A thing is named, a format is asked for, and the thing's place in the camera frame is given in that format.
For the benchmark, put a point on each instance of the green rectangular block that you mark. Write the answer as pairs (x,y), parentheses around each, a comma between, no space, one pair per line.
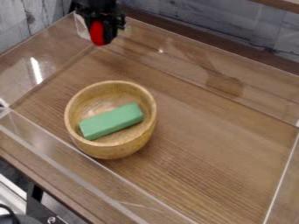
(111,121)

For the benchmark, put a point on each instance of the black metal table frame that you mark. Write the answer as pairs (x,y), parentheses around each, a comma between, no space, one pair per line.
(36,209)

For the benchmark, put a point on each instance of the red plush fruit green stem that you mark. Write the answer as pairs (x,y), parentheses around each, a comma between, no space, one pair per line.
(97,33)

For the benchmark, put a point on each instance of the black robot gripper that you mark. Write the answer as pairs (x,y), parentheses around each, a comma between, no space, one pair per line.
(103,11)

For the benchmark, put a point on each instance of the clear acrylic tray walls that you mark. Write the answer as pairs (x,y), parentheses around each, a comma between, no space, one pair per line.
(221,164)

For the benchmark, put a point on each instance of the wooden bowl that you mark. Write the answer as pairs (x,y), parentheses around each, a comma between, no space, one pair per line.
(99,98)

